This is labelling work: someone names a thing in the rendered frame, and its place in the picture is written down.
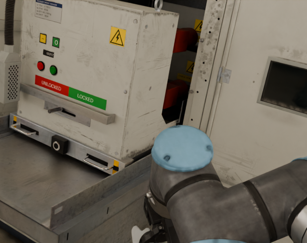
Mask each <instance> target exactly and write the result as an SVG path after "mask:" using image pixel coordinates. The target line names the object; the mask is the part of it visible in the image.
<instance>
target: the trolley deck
mask: <svg viewBox="0 0 307 243"><path fill-rule="evenodd" d="M108 176H110V174H108V173H106V172H104V171H102V170H100V169H97V168H95V167H93V166H91V165H89V164H87V163H84V162H82V161H80V160H78V159H76V158H74V157H71V156H69V155H67V154H61V153H59V152H57V151H54V150H52V149H51V147H50V146H48V145H46V144H44V143H42V142H40V141H37V140H35V139H33V138H31V137H29V136H27V135H24V134H22V133H17V134H14V135H10V136H7V137H3V138H0V218H1V219H2V220H4V221H6V222H7V223H9V224H10V225H12V226H14V227H15V228H17V229H19V230H20V231H22V232H23V233H25V234H26V235H28V236H30V237H31V238H33V239H34V240H36V241H38V242H40V243H74V242H76V241H77V240H79V239H80V238H82V237H83V236H85V235H86V234H88V233H89V232H91V231H92V230H93V229H95V228H97V227H98V226H100V225H101V224H103V223H104V222H105V221H107V220H108V219H110V218H111V217H113V216H114V215H116V214H117V213H119V212H120V211H121V210H123V209H124V208H126V207H127V206H129V205H130V204H132V203H133V202H135V201H136V200H138V199H139V198H141V197H142V196H144V195H145V194H147V193H148V192H149V181H150V172H149V173H147V174H146V175H144V176H142V177H141V178H139V179H137V180H136V181H134V182H133V183H131V184H129V185H127V186H126V187H124V188H122V189H121V190H119V191H117V192H116V193H114V194H112V195H111V196H109V197H107V198H106V199H104V200H102V201H101V202H99V203H98V204H96V205H94V206H93V207H91V208H89V209H88V210H86V211H84V212H83V213H81V214H79V215H78V216H76V217H74V218H73V219H71V220H69V221H68V222H66V223H64V224H63V225H61V226H59V227H57V228H56V229H54V230H52V231H51V230H49V229H47V228H46V227H44V226H42V225H41V223H42V222H44V221H45V220H47V219H49V218H51V207H52V206H54V205H55V204H57V203H59V202H61V201H63V200H65V199H67V198H69V197H70V196H72V195H74V194H76V193H78V192H80V191H82V190H84V189H85V188H87V187H89V186H91V185H93V184H95V183H97V182H99V181H100V180H102V179H104V178H106V177H108Z"/></svg>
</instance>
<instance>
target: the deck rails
mask: <svg viewBox="0 0 307 243"><path fill-rule="evenodd" d="M17 133H19V132H18V131H16V130H14V129H11V128H10V115H6V116H2V117H0V138H3V137H7V136H10V135H14V134H17ZM151 162H152V156H151V154H149V155H147V156H146V157H144V158H142V159H140V160H138V161H136V162H134V163H132V164H131V165H129V166H127V167H125V168H123V169H121V170H119V171H117V172H116V173H114V174H112V175H110V176H108V177H106V178H104V179H102V180H100V181H99V182H97V183H95V184H93V185H91V186H89V187H87V188H85V189H84V190H82V191H80V192H78V193H76V194H74V195H72V196H70V197H69V198H67V199H65V200H63V201H61V202H59V203H57V204H55V205H54V206H52V207H51V218H49V219H47V220H45V221H44V222H42V223H41V225H42V226H44V227H46V228H47V229H49V230H51V231H52V230H54V229H56V228H57V227H59V226H61V225H63V224H64V223H66V222H68V221H69V220H71V219H73V218H74V217H76V216H78V215H79V214H81V213H83V212H84V211H86V210H88V209H89V208H91V207H93V206H94V205H96V204H98V203H99V202H101V201H102V200H104V199H106V198H107V197H109V196H111V195H112V194H114V193H116V192H117V191H119V190H121V189H122V188H124V187H126V186H127V185H129V184H131V183H133V182H134V181H136V180H137V179H139V178H141V177H142V176H144V175H146V174H147V173H149V172H150V171H151ZM61 206H62V210H60V211H58V212H57V213H54V212H55V210H56V209H57V208H59V207H61Z"/></svg>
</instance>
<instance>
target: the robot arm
mask: <svg viewBox="0 0 307 243"><path fill-rule="evenodd" d="M151 156H152V162H151V171H150V181H149V192H148V193H147V194H146V196H145V198H144V212H145V215H146V218H147V220H148V223H149V225H150V226H152V227H153V228H152V230H151V229H150V228H145V229H144V230H143V231H142V230H140V229H139V227H138V226H134V227H133V228H132V240H133V243H155V241H156V242H158V243H162V242H166V241H167V243H272V242H274V241H277V240H279V239H281V238H284V237H286V236H289V237H290V238H291V239H292V241H293V243H307V156H306V157H303V158H297V159H294V160H292V161H291V162H290V163H288V164H286V165H283V166H281V167H278V168H276V169H274V170H271V171H269V172H266V173H264V174H262V175H259V176H257V177H254V178H252V179H249V180H247V181H245V182H242V183H239V184H236V185H234V186H232V187H229V188H227V189H224V187H223V185H222V183H221V181H220V179H219V177H218V175H217V173H216V171H215V169H214V167H213V165H212V162H211V160H212V159H213V156H214V150H213V145H212V142H211V140H210V138H209V137H208V136H207V135H206V134H205V133H204V132H203V131H201V130H200V129H198V128H195V127H192V126H188V125H176V126H172V127H169V128H166V129H165V130H163V131H162V132H160V133H159V134H158V136H157V137H156V139H155V141H154V146H153V147H152V150H151ZM148 200H149V201H148ZM146 206H147V210H146Z"/></svg>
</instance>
